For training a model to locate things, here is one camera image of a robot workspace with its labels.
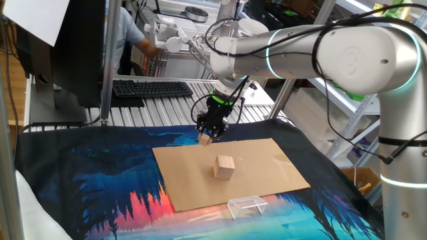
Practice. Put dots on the large wooden block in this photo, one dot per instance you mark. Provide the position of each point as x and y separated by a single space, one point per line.
224 167

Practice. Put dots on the person torso in blue shirt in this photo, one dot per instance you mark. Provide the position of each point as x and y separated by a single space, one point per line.
125 31

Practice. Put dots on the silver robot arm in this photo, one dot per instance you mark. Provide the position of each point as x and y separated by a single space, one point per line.
350 56

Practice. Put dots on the open cardboard box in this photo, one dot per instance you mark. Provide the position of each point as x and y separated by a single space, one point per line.
363 176

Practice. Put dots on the person forearm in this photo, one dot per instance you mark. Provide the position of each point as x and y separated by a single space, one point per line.
150 49

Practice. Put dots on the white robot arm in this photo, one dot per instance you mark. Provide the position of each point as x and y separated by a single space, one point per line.
247 26

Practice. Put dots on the printed forest landscape mat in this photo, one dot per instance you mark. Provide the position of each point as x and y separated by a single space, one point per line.
83 166

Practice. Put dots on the round grey black device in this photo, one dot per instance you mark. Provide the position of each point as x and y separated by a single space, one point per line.
197 14

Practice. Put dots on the brown cardboard sheet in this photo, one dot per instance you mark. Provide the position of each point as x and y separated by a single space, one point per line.
187 180

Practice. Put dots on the white paper sheet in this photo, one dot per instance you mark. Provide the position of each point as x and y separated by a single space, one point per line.
36 20

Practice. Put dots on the white mesh basket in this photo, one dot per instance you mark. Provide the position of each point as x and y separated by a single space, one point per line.
247 205

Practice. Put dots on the small wooden block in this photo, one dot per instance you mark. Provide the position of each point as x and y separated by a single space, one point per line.
205 140

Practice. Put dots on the black monitor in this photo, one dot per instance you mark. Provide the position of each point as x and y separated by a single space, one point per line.
76 50

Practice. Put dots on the aluminium frame bar with bracket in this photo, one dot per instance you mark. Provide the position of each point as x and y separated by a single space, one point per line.
8 166

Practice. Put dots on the black keyboard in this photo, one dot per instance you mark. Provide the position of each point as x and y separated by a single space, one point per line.
151 89

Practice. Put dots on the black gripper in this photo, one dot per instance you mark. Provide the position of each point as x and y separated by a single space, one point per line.
215 116

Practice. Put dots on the white foam packaging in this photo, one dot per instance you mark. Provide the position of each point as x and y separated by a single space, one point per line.
313 116

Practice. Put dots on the white metal shelf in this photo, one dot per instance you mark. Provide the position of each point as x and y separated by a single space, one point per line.
353 103

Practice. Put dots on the red and white box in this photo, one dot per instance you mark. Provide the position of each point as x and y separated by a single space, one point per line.
146 66

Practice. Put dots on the aluminium frame post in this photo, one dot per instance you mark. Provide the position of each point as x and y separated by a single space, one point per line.
110 66

